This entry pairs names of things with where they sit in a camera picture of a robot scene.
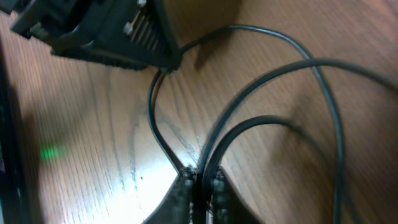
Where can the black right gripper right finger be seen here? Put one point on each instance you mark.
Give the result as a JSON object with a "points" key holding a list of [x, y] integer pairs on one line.
{"points": [[228, 206]]}

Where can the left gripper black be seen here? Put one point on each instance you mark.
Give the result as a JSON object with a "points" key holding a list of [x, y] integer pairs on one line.
{"points": [[70, 29]]}

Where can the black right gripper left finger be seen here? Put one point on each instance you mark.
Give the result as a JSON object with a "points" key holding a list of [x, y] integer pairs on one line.
{"points": [[175, 206]]}

